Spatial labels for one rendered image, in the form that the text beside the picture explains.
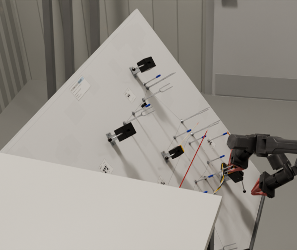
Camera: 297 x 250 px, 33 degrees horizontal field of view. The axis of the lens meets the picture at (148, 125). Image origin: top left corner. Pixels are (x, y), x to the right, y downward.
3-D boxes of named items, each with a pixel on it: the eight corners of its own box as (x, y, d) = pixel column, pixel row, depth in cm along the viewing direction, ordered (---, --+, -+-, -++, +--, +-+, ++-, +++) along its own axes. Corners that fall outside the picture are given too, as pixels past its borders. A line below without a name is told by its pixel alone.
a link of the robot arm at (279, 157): (308, 168, 196) (306, 170, 205) (294, 142, 199) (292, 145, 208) (280, 182, 197) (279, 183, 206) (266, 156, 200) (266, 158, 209)
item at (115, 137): (92, 140, 163) (111, 130, 158) (112, 131, 172) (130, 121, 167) (99, 153, 163) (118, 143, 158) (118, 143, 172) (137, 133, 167)
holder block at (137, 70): (118, 71, 188) (135, 60, 182) (134, 65, 197) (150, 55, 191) (124, 82, 188) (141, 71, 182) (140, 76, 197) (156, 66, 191)
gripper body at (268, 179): (260, 191, 204) (273, 183, 199) (261, 172, 211) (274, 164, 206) (270, 199, 206) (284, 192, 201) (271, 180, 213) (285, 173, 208)
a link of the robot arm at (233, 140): (269, 157, 187) (271, 134, 188) (244, 155, 183) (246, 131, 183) (250, 155, 198) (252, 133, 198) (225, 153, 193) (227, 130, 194)
